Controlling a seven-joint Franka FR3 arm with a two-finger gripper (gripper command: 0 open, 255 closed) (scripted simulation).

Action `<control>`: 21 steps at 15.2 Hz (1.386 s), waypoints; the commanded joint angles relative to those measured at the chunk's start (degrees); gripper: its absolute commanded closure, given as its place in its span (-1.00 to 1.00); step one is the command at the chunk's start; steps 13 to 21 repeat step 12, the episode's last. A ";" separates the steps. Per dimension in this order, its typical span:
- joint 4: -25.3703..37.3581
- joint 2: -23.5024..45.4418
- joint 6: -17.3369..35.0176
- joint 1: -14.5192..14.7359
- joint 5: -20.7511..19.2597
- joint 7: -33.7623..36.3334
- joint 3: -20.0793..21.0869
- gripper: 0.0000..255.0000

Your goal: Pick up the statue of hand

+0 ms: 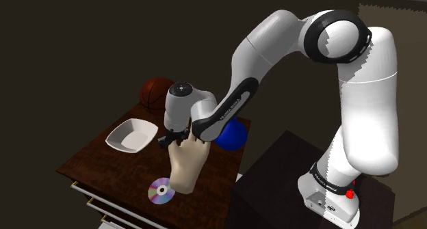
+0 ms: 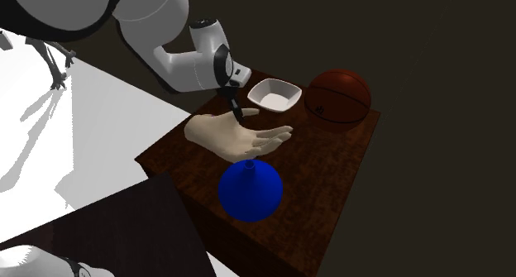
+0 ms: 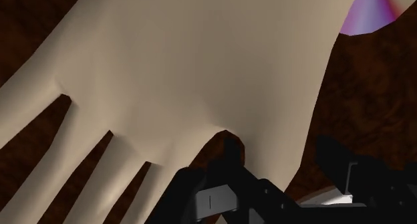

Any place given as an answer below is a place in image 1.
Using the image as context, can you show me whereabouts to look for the beige hand figure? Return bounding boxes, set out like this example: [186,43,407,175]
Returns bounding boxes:
[168,131,212,195]

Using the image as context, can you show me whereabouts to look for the white square bowl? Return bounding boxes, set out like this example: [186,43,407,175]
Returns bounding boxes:
[105,118,159,154]

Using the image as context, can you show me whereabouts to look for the brown basketball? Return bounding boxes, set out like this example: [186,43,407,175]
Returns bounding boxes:
[139,76,176,116]

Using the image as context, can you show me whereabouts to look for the shiny compact disc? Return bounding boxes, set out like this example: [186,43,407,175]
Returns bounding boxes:
[147,177,176,205]

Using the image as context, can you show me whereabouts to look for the blue round vase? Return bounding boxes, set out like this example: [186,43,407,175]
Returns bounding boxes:
[213,116,248,152]

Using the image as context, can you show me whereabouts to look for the dark wooden chest of drawers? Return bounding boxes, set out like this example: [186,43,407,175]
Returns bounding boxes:
[55,103,252,229]

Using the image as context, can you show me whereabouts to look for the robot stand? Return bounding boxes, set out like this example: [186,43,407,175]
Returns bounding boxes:
[225,129,396,229]

